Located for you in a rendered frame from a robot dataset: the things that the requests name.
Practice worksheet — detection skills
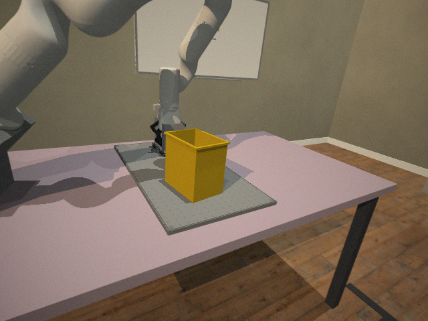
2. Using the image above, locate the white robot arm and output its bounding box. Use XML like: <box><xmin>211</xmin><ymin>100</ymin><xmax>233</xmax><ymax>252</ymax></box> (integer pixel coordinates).
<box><xmin>0</xmin><ymin>0</ymin><xmax>232</xmax><ymax>130</ymax></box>

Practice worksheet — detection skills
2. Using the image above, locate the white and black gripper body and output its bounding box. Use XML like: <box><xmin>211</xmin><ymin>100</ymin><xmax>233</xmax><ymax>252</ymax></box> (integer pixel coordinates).
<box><xmin>157</xmin><ymin>106</ymin><xmax>181</xmax><ymax>131</ymax></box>

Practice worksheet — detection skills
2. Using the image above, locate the yellow open-top bin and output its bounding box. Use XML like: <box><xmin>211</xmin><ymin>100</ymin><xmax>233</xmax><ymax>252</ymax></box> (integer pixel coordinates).
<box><xmin>164</xmin><ymin>128</ymin><xmax>230</xmax><ymax>203</ymax></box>

